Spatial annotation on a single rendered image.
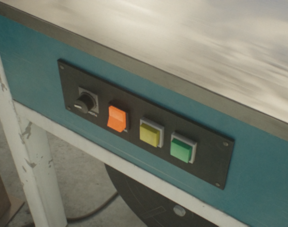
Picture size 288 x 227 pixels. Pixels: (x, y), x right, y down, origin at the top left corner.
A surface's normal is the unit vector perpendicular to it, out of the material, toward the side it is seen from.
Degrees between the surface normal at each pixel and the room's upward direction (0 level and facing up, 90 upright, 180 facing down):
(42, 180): 90
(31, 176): 90
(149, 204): 90
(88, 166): 0
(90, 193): 0
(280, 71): 0
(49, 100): 90
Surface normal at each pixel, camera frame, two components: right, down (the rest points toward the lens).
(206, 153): -0.56, 0.59
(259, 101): 0.00, -0.71
